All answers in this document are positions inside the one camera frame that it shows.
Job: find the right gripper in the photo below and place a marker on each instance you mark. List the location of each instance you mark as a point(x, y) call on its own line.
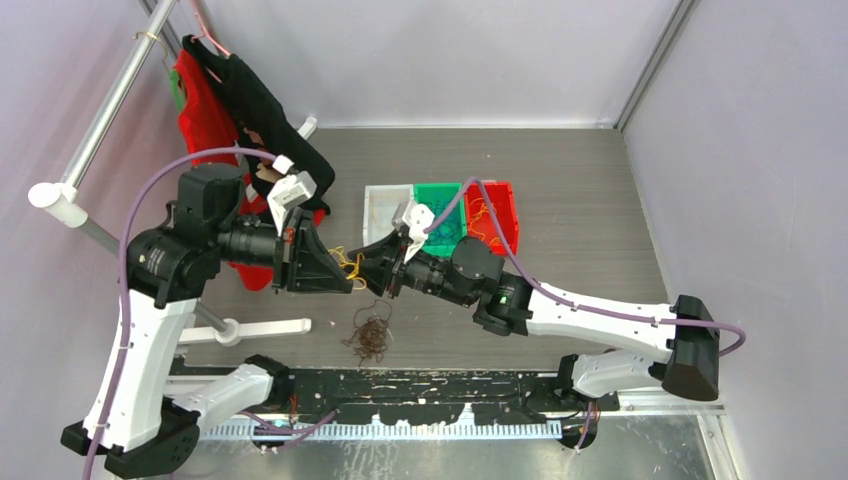
point(384, 263)

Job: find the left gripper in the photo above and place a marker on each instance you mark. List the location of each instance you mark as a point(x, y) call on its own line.
point(318, 269)

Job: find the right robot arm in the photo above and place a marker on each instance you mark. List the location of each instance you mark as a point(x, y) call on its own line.
point(675, 346)

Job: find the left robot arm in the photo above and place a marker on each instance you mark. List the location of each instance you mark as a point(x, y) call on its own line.
point(133, 424)

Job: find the white plastic bin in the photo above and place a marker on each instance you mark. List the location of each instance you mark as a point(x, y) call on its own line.
point(380, 203)

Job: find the red plastic bin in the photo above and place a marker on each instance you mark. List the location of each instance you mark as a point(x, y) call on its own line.
point(499, 227)

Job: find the black shirt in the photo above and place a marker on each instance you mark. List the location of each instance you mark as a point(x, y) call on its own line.
point(259, 117)

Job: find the red shirt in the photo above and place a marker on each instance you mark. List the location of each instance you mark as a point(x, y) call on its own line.
point(204, 122)

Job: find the green hanger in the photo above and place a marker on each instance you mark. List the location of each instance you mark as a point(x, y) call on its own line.
point(177, 90)

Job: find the metal clothes rack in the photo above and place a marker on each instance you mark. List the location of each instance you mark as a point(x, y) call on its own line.
point(58, 199)

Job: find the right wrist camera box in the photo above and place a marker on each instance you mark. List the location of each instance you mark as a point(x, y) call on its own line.
point(416, 218)

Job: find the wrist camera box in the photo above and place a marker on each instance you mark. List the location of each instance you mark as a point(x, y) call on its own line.
point(416, 218)
point(288, 193)

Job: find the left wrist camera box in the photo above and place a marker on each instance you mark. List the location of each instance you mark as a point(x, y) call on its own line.
point(288, 193)

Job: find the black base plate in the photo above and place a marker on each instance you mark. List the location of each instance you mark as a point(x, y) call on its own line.
point(424, 397)

